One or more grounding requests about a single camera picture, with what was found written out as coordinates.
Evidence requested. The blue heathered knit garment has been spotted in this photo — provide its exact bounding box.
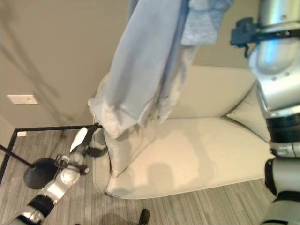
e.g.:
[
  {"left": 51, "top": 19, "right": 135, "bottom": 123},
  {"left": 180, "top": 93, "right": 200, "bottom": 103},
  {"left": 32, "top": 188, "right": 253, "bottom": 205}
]
[{"left": 180, "top": 0, "right": 235, "bottom": 46}]

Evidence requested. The cream square sofa cushion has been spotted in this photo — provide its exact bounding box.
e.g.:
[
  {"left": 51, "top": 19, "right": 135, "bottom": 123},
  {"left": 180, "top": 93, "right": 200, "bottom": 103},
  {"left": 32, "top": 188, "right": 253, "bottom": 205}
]
[{"left": 225, "top": 82, "right": 273, "bottom": 143}]

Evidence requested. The white wall outlet plate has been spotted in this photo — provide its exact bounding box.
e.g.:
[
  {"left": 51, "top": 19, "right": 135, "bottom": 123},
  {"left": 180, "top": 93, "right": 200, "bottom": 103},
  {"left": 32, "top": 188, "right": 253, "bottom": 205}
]
[{"left": 7, "top": 94, "right": 38, "bottom": 105}]

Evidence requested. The dark robot foot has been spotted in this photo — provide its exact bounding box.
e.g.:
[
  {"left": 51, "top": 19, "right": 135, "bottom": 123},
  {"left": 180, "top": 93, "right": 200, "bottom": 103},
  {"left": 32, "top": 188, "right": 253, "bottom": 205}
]
[{"left": 139, "top": 208, "right": 151, "bottom": 225}]

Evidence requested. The cream fabric sofa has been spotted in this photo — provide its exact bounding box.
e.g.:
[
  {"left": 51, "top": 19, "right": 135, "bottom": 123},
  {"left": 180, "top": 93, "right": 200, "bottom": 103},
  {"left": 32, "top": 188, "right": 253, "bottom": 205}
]
[{"left": 92, "top": 64, "right": 276, "bottom": 200}]

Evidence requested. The black metal clothes rack frame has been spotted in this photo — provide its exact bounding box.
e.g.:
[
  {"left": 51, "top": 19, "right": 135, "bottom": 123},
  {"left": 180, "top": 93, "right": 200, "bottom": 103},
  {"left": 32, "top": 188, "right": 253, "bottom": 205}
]
[{"left": 0, "top": 124, "right": 104, "bottom": 186}]

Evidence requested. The light blue denim garment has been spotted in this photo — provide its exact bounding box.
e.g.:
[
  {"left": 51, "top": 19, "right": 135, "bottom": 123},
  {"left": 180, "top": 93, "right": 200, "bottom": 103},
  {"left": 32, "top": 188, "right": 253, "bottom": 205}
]
[{"left": 88, "top": 0, "right": 200, "bottom": 141}]

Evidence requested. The black round stand with pole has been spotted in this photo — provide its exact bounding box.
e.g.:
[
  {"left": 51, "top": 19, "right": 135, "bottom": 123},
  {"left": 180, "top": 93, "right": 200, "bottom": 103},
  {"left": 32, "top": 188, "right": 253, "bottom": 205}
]
[{"left": 0, "top": 143, "right": 60, "bottom": 190}]

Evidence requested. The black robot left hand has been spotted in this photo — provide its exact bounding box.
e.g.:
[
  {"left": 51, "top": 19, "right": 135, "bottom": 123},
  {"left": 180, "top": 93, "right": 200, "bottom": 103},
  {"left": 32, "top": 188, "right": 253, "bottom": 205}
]
[{"left": 69, "top": 125, "right": 108, "bottom": 158}]

